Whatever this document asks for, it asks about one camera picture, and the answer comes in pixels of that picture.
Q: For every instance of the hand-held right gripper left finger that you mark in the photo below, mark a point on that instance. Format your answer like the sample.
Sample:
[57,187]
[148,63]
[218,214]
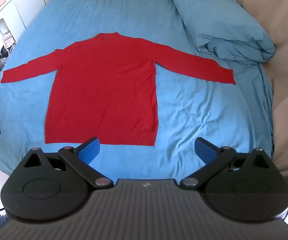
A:
[91,150]

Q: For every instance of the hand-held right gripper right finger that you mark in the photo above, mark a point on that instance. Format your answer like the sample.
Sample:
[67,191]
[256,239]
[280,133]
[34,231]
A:
[204,150]

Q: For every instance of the red sweater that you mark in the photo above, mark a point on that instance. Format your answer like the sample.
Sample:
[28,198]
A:
[104,87]

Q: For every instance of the light blue bed sheet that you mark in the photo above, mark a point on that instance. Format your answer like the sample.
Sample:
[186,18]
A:
[188,120]

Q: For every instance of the blue duvet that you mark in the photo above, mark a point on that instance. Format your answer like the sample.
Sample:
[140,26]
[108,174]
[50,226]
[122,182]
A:
[216,22]

